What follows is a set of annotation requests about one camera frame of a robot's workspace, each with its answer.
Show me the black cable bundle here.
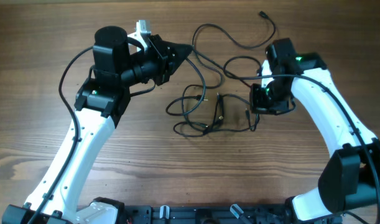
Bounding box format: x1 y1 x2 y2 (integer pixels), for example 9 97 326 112
165 55 262 138

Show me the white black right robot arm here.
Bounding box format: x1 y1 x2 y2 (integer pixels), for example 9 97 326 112
250 39 380 223

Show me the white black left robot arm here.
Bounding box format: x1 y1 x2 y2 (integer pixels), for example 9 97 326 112
1 22 193 223

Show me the long black separated cable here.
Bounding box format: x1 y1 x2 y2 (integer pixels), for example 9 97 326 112
191 11 277 91

